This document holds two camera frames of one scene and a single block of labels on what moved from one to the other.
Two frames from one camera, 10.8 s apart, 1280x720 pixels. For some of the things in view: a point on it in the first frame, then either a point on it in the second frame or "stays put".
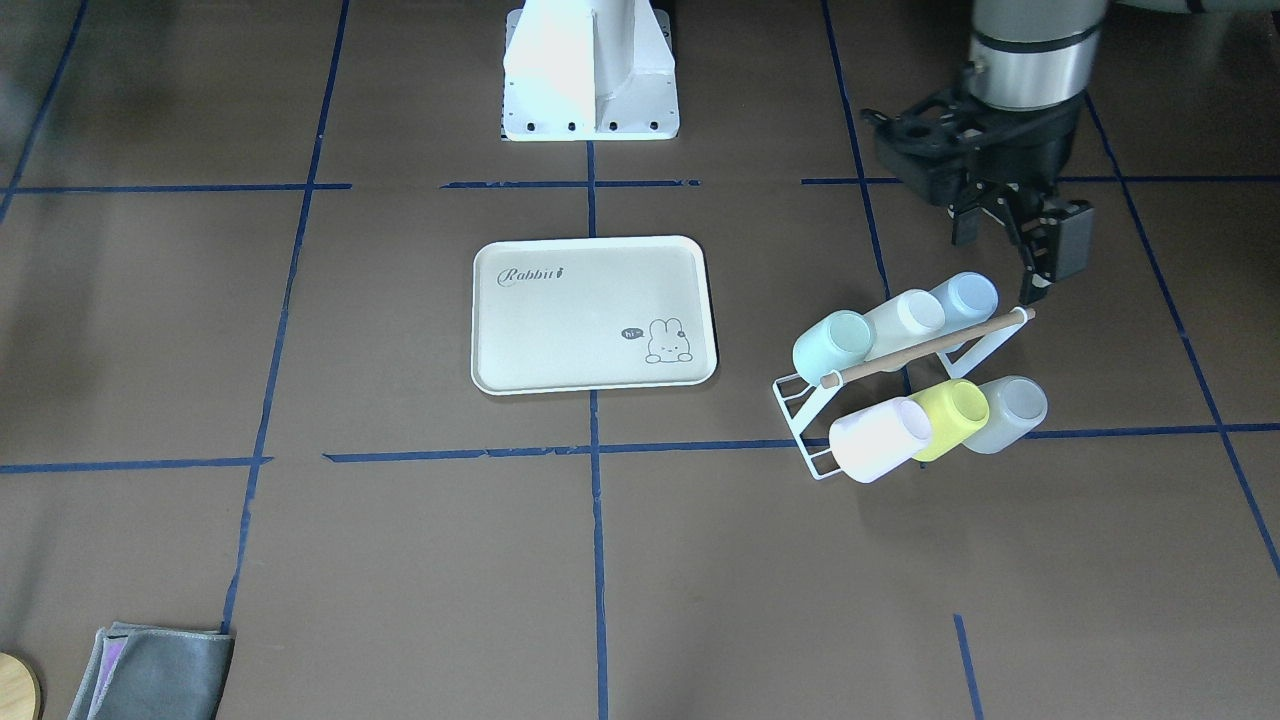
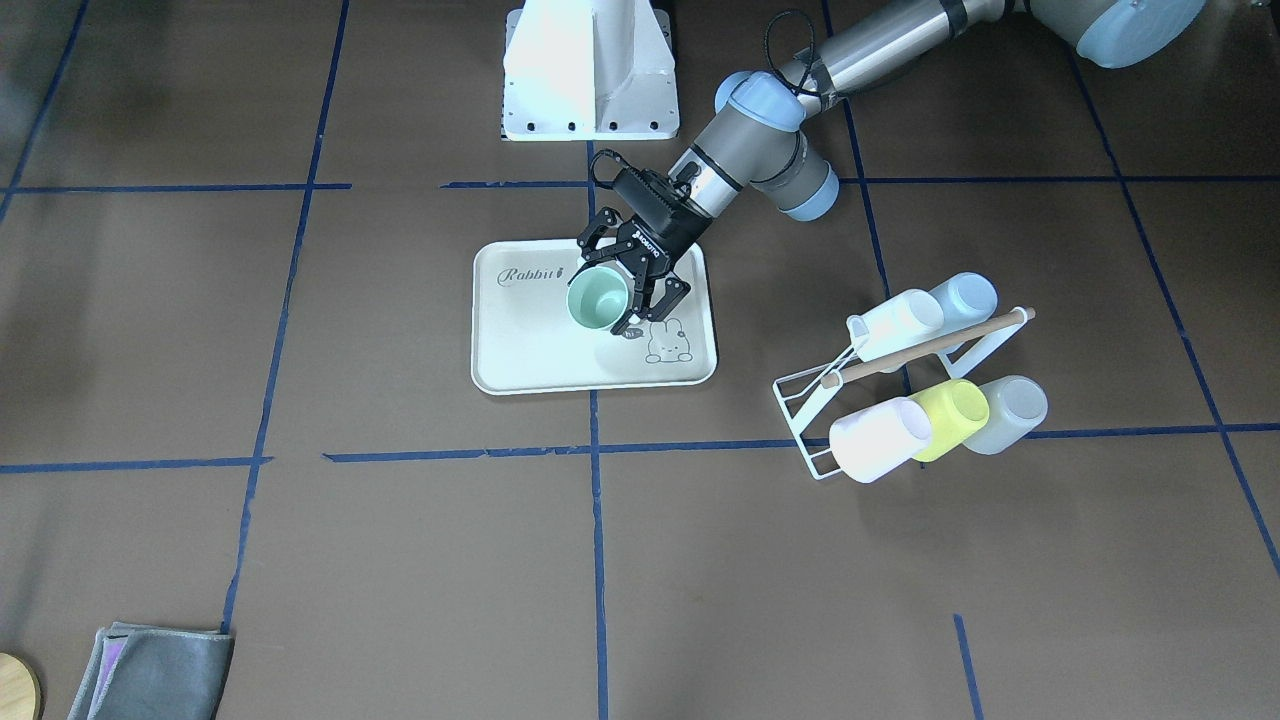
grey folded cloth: [141, 672] stays put
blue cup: [969, 299] stays put
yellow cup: [956, 410] stays put
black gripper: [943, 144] -> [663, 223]
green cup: [831, 342] -> [597, 297]
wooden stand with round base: [21, 696] stays put
